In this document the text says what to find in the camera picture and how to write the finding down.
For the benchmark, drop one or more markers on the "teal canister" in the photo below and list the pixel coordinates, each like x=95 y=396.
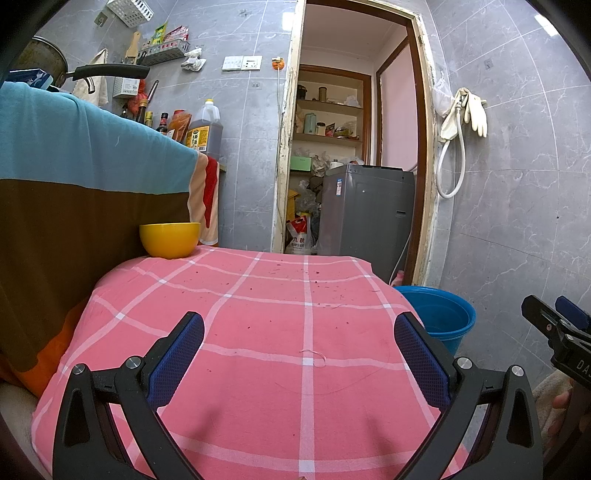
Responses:
x=310 y=123

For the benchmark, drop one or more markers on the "grey washing machine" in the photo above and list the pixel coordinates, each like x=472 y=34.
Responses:
x=364 y=217

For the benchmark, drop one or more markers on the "door frame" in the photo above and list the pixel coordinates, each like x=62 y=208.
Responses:
x=281 y=138

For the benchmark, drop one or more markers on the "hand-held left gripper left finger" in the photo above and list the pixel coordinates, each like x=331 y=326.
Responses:
x=178 y=355

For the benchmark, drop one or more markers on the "metal wall hook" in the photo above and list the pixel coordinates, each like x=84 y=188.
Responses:
x=101 y=18

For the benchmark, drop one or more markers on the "white crumpled plastic bag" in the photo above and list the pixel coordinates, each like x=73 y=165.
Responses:
x=193 y=59

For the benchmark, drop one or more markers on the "teal brown cloth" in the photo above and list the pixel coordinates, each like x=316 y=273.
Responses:
x=69 y=138

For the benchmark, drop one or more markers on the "grey wall shelf rack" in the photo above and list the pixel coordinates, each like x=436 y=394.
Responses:
x=164 y=55

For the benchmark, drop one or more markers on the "blue plastic bucket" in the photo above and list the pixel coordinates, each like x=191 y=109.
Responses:
x=443 y=314

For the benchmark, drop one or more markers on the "pile of plastic bags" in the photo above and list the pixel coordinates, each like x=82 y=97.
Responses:
x=314 y=184

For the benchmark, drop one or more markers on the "clear plastic bag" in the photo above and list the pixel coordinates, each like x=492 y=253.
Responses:
x=442 y=97

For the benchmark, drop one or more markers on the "yellow plastic stool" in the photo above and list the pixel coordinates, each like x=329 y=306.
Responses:
x=294 y=207

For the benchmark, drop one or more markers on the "yellow bowl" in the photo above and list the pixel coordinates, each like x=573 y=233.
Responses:
x=171 y=240

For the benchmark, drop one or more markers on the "brown canister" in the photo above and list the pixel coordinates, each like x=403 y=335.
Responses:
x=322 y=93

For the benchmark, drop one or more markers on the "pink checked cloth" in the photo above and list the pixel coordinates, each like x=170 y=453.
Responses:
x=277 y=323

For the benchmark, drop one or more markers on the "red white bag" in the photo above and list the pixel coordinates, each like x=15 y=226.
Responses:
x=298 y=237

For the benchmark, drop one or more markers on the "cream rubber glove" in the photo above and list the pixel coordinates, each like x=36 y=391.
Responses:
x=450 y=124
x=478 y=115

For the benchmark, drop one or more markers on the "red beige towel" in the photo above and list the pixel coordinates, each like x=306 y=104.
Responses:
x=210 y=194

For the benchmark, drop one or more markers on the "pink plastic bottle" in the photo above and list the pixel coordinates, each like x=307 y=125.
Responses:
x=397 y=278

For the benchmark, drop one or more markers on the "blue white box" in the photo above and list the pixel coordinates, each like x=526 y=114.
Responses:
x=30 y=78

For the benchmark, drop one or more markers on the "white wall socket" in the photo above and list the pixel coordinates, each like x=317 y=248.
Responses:
x=252 y=63

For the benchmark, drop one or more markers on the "beige hanging towel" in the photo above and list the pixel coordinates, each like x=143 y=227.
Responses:
x=99 y=92

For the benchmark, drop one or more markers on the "wooden spatula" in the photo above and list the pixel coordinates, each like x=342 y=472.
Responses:
x=133 y=46

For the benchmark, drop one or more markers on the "wooden shelving unit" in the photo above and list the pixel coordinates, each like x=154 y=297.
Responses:
x=330 y=138

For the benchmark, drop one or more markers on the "large cooking oil bottle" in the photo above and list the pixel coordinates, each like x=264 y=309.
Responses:
x=205 y=134

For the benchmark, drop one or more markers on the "white plastic basket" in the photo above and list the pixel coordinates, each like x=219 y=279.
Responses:
x=131 y=11

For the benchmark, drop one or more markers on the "green box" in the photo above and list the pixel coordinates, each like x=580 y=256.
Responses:
x=301 y=164

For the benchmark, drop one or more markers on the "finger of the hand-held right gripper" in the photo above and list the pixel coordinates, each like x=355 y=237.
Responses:
x=542 y=316
x=575 y=314

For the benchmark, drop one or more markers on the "orange wall hook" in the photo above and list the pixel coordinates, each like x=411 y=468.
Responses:
x=277 y=63

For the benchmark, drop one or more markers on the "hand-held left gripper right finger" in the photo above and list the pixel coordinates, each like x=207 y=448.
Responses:
x=422 y=364

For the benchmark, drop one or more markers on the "person's right hand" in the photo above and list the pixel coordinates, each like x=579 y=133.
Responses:
x=561 y=429

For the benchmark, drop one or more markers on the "red seasoning packet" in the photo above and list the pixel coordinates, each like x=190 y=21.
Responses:
x=177 y=34

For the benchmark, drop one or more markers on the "green packet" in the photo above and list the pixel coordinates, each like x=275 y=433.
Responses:
x=159 y=35

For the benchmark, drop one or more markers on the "red mesh bag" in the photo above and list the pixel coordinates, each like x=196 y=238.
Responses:
x=138 y=104

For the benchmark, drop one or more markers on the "white wall switch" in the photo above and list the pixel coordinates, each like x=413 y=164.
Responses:
x=232 y=63

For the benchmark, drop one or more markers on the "white utensil holder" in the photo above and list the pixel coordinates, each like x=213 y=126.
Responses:
x=124 y=87

